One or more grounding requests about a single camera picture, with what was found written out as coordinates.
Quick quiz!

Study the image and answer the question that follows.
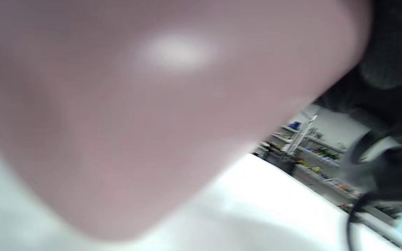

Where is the person's left hand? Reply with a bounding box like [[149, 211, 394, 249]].
[[314, 0, 402, 138]]

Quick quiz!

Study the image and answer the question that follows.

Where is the pink thermos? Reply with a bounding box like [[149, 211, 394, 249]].
[[0, 0, 372, 241]]

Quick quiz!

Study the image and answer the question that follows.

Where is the white storage shelf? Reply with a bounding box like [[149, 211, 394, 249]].
[[253, 105, 402, 251]]

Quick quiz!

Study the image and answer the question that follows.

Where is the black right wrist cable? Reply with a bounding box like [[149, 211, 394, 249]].
[[347, 195, 374, 251]]

